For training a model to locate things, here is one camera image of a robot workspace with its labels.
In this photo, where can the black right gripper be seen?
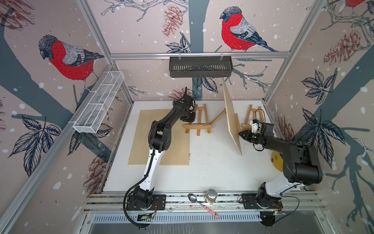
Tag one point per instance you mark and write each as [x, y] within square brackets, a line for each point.
[248, 136]

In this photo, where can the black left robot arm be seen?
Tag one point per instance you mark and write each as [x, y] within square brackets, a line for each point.
[159, 139]

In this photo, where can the white wire mesh basket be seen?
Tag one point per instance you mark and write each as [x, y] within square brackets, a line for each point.
[95, 111]

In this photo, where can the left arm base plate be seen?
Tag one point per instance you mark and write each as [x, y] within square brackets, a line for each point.
[156, 202]

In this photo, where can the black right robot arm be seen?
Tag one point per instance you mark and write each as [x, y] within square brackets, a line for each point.
[300, 167]

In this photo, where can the metal spoon red handle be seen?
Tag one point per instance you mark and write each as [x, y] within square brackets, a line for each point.
[193, 198]

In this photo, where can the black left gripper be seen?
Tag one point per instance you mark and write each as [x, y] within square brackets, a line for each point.
[192, 119]

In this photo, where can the horizontal aluminium rail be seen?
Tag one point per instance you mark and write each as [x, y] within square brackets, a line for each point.
[234, 55]

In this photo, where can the black hanging basket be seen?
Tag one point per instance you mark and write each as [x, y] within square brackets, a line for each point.
[200, 67]

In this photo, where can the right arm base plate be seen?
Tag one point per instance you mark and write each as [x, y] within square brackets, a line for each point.
[250, 201]

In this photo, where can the wooden easel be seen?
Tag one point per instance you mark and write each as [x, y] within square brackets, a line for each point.
[224, 112]
[253, 113]
[202, 121]

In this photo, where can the plywood board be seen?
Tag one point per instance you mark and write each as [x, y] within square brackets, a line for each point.
[231, 117]
[178, 152]
[140, 147]

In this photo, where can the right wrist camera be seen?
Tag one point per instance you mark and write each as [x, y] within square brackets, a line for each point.
[256, 126]

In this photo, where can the small metal cup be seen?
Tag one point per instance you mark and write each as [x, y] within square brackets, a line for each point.
[211, 196]

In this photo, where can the yellow pot black lid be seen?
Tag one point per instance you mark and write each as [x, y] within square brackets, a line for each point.
[277, 161]

